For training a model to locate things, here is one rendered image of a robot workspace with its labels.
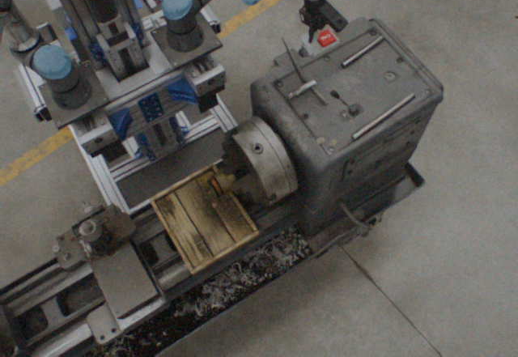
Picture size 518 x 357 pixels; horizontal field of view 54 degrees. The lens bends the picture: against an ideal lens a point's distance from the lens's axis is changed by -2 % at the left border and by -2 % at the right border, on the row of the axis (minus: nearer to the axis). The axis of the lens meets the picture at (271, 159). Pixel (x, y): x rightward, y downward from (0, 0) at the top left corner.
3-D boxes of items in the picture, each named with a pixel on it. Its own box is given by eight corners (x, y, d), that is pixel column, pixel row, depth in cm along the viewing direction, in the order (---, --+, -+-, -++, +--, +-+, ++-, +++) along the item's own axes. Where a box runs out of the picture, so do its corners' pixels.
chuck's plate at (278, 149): (252, 136, 211) (252, 101, 182) (294, 198, 203) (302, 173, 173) (244, 140, 210) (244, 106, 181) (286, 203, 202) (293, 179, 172)
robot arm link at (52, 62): (62, 97, 184) (47, 76, 171) (38, 79, 187) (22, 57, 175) (86, 75, 188) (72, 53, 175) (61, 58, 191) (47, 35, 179)
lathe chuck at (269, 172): (244, 140, 210) (244, 106, 181) (286, 203, 202) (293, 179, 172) (226, 150, 208) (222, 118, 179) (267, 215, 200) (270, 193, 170)
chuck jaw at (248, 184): (256, 167, 186) (274, 191, 181) (258, 175, 191) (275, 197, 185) (231, 183, 184) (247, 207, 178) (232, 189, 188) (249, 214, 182)
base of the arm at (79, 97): (48, 88, 197) (37, 74, 189) (83, 70, 201) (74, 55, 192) (61, 116, 192) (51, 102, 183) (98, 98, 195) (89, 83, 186)
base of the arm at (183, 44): (161, 33, 208) (155, 16, 199) (193, 17, 211) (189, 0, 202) (177, 58, 202) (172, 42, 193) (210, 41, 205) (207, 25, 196)
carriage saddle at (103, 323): (119, 206, 207) (114, 201, 202) (172, 304, 190) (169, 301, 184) (52, 244, 201) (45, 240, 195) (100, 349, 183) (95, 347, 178)
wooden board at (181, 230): (214, 165, 214) (213, 161, 211) (260, 235, 201) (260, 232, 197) (150, 202, 208) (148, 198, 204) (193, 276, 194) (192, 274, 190)
